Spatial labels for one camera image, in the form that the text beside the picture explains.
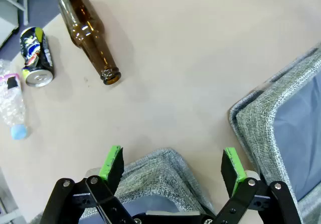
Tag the grey fabric basket bottle label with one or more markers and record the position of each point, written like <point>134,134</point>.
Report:
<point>155,173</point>

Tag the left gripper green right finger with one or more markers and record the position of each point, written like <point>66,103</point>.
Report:
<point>230,171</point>

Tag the white desk with legs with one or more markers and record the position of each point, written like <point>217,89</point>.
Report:
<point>25,10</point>

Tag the brown glass bottle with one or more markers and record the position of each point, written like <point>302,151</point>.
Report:
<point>82,23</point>

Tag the crushed plastic bottle pink label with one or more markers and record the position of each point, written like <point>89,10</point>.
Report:
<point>11,103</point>

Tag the crushed black soda can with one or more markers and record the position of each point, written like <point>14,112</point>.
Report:
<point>37,58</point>

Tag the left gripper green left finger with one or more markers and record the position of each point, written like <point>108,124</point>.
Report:
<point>113,168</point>

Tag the grey fabric basket plastic label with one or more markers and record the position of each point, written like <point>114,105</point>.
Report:
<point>263,113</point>

